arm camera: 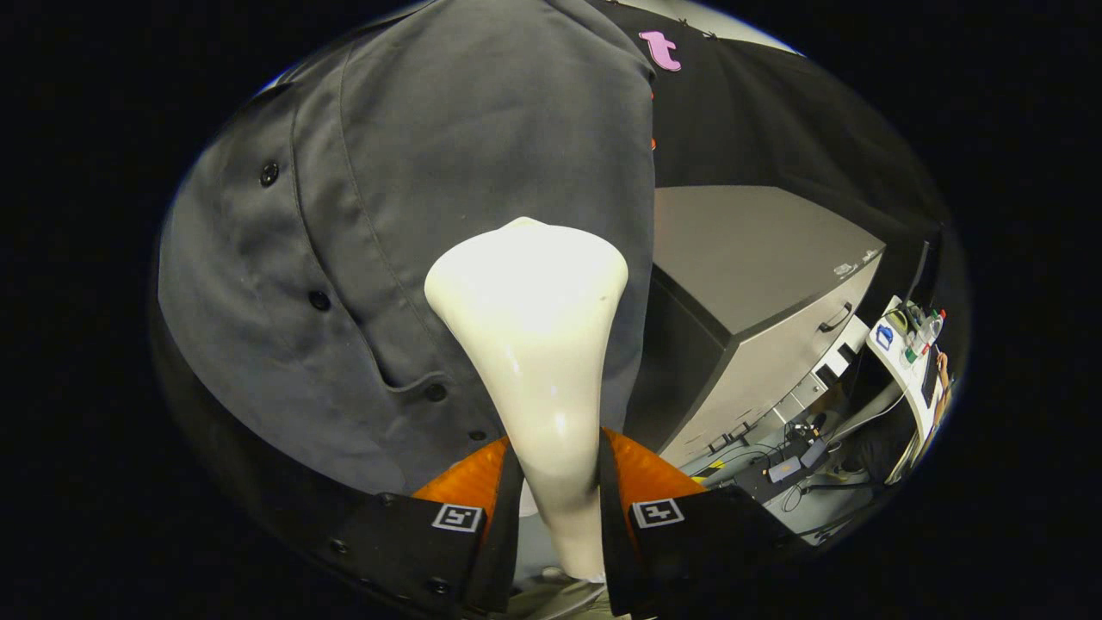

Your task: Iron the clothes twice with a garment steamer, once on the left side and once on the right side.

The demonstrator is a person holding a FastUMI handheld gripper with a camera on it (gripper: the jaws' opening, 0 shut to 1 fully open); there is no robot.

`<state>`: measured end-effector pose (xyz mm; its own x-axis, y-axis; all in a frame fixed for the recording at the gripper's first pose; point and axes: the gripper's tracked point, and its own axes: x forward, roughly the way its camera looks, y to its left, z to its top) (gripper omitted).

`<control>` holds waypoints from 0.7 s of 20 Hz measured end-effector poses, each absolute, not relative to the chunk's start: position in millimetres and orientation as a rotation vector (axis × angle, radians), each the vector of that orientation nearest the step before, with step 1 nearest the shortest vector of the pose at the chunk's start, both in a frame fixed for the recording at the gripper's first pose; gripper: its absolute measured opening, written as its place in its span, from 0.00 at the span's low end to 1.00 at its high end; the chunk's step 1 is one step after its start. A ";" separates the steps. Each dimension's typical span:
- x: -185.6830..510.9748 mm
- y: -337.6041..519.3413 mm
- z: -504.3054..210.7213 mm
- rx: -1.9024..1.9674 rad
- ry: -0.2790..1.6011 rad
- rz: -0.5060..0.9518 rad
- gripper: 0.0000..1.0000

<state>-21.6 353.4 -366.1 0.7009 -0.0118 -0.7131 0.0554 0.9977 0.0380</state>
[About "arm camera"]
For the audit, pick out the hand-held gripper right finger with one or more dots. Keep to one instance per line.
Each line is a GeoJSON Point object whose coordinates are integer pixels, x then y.
{"type": "Point", "coordinates": [613, 542]}

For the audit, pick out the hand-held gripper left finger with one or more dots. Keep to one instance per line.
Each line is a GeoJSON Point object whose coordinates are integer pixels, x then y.
{"type": "Point", "coordinates": [504, 551]}

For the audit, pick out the grey button shirt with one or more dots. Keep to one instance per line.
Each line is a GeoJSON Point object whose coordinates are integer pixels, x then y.
{"type": "Point", "coordinates": [413, 172]}

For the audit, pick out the white drawer unit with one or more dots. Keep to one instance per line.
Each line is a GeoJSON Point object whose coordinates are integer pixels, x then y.
{"type": "Point", "coordinates": [848, 340]}

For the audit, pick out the grey cabinet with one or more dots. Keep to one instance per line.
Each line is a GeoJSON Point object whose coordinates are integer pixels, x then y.
{"type": "Point", "coordinates": [749, 258]}

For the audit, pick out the white side desk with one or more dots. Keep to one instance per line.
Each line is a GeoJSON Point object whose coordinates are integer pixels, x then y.
{"type": "Point", "coordinates": [887, 357]}

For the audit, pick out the small blue box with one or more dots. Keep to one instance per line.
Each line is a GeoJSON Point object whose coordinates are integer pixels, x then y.
{"type": "Point", "coordinates": [885, 337]}

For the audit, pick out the clear bottle green cap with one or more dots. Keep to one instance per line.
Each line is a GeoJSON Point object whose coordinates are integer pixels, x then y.
{"type": "Point", "coordinates": [913, 349]}

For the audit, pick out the clear bottle red cap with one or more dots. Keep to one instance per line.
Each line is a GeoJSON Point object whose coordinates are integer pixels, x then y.
{"type": "Point", "coordinates": [933, 327]}

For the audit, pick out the black monitor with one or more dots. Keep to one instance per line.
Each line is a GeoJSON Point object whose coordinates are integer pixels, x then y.
{"type": "Point", "coordinates": [919, 271]}

